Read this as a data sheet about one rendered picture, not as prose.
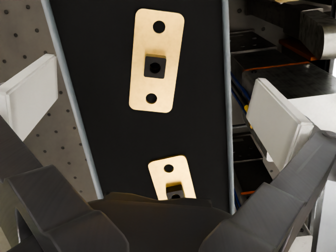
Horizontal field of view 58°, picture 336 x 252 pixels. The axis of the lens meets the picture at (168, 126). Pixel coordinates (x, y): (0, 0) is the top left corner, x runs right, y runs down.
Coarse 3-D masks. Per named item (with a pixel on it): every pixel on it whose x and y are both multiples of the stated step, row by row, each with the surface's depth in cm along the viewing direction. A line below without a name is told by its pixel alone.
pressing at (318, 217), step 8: (328, 64) 42; (328, 72) 43; (328, 184) 52; (328, 192) 52; (320, 200) 53; (328, 200) 53; (312, 208) 54; (320, 208) 54; (328, 208) 54; (312, 216) 55; (320, 216) 54; (328, 216) 55; (312, 224) 55; (320, 224) 56; (328, 224) 56; (312, 232) 56; (320, 232) 57; (328, 232) 57; (312, 240) 57; (320, 240) 58; (328, 240) 58; (312, 248) 58; (320, 248) 59; (328, 248) 59
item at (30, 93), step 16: (32, 64) 17; (48, 64) 18; (16, 80) 14; (32, 80) 15; (48, 80) 18; (0, 96) 13; (16, 96) 14; (32, 96) 16; (48, 96) 18; (0, 112) 13; (16, 112) 14; (32, 112) 16; (16, 128) 14; (32, 128) 16
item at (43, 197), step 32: (0, 128) 11; (0, 160) 9; (32, 160) 9; (0, 192) 9; (32, 192) 7; (64, 192) 7; (0, 224) 10; (32, 224) 7; (64, 224) 6; (96, 224) 6
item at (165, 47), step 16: (144, 16) 23; (160, 16) 23; (176, 16) 23; (144, 32) 24; (176, 32) 24; (144, 48) 24; (160, 48) 24; (176, 48) 24; (144, 64) 24; (160, 64) 24; (176, 64) 25; (144, 80) 26; (160, 80) 26; (144, 96) 26; (160, 96) 26
